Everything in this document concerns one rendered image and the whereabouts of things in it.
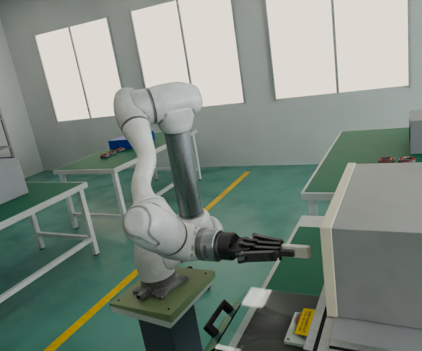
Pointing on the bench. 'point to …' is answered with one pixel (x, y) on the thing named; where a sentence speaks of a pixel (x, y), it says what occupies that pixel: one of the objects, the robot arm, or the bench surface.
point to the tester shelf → (366, 334)
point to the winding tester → (387, 245)
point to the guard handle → (216, 317)
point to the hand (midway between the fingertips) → (296, 251)
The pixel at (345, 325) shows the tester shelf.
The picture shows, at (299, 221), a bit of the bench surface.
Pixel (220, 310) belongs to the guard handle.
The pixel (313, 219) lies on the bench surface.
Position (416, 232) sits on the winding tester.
